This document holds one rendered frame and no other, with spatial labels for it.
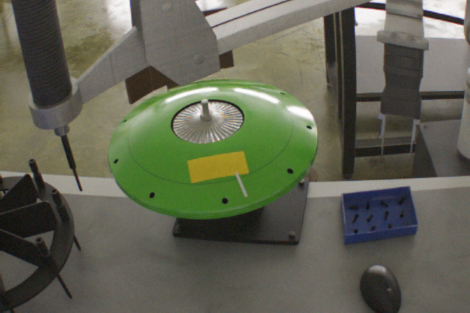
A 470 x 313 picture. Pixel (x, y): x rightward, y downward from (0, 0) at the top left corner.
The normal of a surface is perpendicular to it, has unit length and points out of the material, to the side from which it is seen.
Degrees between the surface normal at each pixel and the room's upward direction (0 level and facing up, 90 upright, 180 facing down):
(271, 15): 8
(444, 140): 0
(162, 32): 90
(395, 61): 64
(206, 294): 0
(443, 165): 0
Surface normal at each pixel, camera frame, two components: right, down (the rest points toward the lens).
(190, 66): 0.35, 0.54
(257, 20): -0.23, -0.75
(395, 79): -0.33, 0.30
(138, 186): -0.36, -0.52
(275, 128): 0.14, -0.76
